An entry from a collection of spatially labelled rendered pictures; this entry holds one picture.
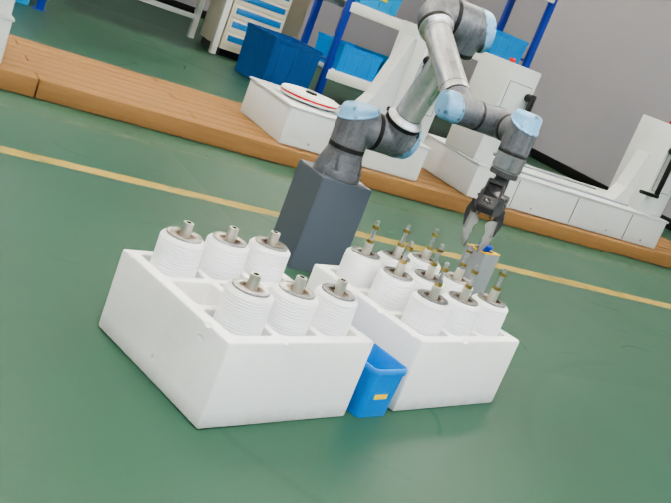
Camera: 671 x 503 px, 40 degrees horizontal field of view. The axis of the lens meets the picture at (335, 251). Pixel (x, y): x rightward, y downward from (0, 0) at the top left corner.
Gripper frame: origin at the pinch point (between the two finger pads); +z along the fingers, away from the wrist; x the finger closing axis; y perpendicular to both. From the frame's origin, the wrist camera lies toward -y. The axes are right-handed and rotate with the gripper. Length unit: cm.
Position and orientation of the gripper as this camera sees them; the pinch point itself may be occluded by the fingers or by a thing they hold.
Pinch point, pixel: (472, 244)
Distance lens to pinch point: 233.0
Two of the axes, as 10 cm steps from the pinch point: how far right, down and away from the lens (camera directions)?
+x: -8.9, -4.1, 2.1
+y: 2.9, -1.5, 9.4
